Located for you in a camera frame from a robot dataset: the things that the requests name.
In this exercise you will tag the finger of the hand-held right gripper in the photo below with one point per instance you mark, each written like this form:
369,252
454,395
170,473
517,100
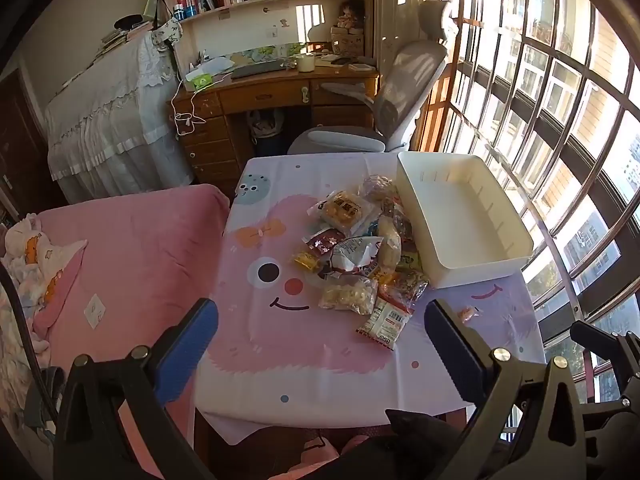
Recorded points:
597,340

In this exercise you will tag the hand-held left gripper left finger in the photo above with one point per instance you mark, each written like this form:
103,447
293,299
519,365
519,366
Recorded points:
187,347

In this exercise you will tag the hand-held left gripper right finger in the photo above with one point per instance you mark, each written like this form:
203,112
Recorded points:
452,355

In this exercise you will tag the white red-striped snack packet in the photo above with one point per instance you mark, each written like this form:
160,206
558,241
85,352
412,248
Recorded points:
382,324

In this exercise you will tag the clear pale puffs packet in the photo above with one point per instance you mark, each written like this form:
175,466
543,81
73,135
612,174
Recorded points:
347,295

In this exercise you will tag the red white packet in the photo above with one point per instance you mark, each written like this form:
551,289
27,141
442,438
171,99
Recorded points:
356,255

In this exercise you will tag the white plastic storage bin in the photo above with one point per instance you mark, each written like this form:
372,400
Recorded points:
465,210

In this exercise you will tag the small yellow candy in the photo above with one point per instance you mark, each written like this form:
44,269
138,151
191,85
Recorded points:
306,260

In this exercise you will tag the dark red snack packet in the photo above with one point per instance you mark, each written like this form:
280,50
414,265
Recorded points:
325,241

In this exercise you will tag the pink printed tablecloth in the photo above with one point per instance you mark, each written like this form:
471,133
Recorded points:
280,350

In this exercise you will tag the white fabric label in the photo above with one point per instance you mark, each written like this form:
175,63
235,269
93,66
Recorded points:
95,311

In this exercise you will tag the green snack packet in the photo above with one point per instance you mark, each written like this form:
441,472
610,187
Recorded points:
409,260

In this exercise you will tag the pink bed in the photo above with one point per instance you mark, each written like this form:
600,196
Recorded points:
140,250

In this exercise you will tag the white orange snack packet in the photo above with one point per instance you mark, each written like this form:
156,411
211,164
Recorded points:
378,275

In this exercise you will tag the long bread stick packet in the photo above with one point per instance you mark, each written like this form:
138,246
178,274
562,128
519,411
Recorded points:
390,245

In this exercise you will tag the dark brown snack packet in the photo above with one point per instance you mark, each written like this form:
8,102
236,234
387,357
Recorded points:
404,224

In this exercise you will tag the grey cloth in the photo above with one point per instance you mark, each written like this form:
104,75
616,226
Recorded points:
42,400

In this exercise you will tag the white printed blanket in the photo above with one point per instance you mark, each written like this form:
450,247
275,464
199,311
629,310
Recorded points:
35,260

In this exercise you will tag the metal window grille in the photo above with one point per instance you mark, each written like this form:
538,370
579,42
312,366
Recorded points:
570,165

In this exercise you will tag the yellow pastry packet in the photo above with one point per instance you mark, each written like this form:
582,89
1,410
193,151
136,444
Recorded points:
342,208

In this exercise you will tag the waste bin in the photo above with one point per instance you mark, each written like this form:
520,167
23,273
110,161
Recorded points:
266,132

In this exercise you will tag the white lace covered furniture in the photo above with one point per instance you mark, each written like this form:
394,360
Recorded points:
110,120

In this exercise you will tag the dark wooden door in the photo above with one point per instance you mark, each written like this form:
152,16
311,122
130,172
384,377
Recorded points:
17,145

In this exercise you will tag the wooden desk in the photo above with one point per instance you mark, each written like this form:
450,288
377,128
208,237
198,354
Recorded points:
270,95

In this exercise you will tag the green tissue box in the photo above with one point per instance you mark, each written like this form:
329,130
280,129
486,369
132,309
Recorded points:
200,80

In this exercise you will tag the white papers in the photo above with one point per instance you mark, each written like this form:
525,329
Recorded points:
215,65

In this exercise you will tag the grey mesh office chair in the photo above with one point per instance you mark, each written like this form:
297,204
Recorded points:
400,75

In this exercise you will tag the dark keyboard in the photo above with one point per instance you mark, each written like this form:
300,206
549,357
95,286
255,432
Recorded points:
257,67

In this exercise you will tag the printed desk mat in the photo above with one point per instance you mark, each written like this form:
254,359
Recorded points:
265,52

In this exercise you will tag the white jar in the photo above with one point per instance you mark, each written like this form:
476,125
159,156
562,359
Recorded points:
305,62

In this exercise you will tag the stack of books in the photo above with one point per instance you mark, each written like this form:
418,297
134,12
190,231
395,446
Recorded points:
112,41

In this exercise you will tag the floral cloth bag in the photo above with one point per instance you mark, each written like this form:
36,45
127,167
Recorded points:
167,32

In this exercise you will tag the black hat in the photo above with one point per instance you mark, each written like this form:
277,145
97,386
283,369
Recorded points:
129,22

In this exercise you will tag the cardboard box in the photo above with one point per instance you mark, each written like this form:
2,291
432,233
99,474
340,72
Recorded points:
347,41

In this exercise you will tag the blue white bottle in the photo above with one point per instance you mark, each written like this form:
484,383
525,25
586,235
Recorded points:
182,11

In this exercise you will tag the sheer white curtain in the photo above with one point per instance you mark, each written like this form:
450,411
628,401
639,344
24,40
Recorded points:
395,10

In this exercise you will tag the wooden bookshelf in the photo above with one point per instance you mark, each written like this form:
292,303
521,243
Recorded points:
260,2

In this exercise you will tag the stuffed doll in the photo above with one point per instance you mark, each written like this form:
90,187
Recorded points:
347,15

